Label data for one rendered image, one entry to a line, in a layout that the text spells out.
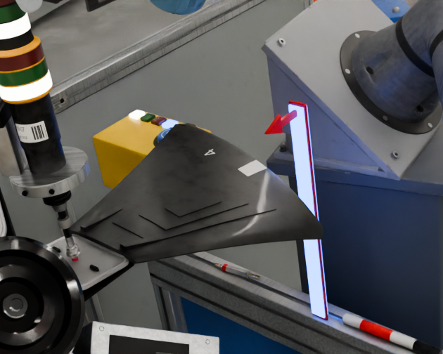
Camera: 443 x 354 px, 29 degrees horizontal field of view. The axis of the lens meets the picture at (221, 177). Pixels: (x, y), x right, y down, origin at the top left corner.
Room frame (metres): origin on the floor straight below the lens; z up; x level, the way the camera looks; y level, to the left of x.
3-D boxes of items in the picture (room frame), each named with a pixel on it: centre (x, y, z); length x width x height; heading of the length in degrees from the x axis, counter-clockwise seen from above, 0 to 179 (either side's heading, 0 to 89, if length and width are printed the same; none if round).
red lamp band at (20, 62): (0.65, 0.15, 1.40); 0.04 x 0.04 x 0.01
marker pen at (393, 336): (0.83, -0.18, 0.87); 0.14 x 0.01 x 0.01; 46
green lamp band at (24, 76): (0.65, 0.15, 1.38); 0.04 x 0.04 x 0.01
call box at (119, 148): (1.12, 0.09, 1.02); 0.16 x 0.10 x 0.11; 44
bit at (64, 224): (0.65, 0.15, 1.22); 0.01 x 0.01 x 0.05
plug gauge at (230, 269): (1.02, 0.00, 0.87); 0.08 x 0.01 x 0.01; 51
